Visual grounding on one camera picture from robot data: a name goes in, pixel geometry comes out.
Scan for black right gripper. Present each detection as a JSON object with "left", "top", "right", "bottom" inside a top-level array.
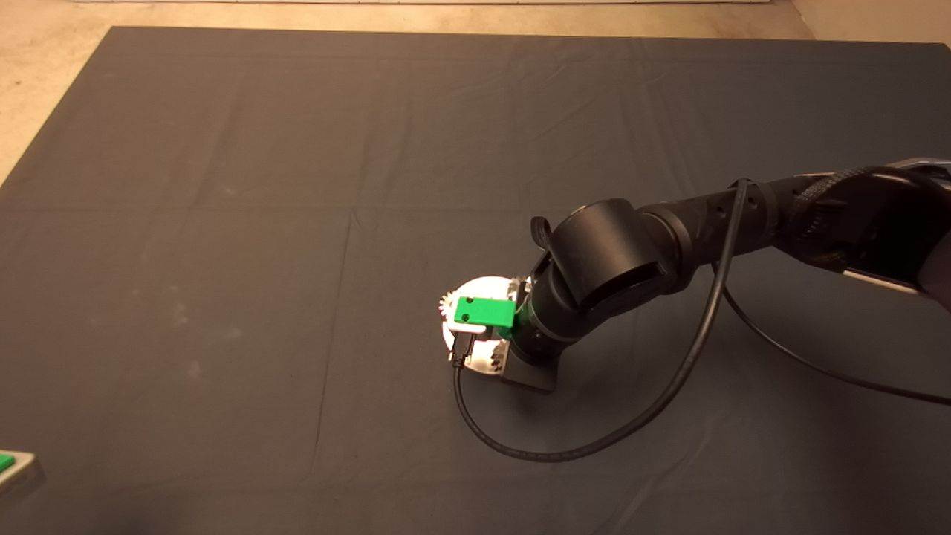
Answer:
[{"left": 499, "top": 346, "right": 559, "bottom": 394}]

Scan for round metal carrier plate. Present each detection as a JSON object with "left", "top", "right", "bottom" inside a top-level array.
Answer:
[{"left": 441, "top": 276, "right": 522, "bottom": 378}]

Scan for dark grey table cloth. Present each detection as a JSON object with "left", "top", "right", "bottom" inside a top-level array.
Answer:
[{"left": 0, "top": 26, "right": 951, "bottom": 535}]

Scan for green right camera mount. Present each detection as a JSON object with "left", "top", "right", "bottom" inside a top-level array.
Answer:
[{"left": 453, "top": 296, "right": 530, "bottom": 340}]

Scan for thin black right camera cable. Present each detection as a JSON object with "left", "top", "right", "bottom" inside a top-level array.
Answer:
[{"left": 453, "top": 177, "right": 951, "bottom": 464}]

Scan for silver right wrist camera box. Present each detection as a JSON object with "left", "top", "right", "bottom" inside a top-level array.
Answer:
[{"left": 448, "top": 301, "right": 488, "bottom": 334}]

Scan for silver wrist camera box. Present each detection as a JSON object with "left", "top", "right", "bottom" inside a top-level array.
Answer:
[
  {"left": 0, "top": 451, "right": 45, "bottom": 498},
  {"left": 448, "top": 301, "right": 488, "bottom": 334}
]

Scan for braided black right arm cable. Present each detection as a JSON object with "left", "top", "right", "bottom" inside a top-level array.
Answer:
[{"left": 795, "top": 163, "right": 951, "bottom": 199}]

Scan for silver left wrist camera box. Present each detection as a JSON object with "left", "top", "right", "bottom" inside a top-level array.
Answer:
[{"left": 0, "top": 451, "right": 45, "bottom": 498}]

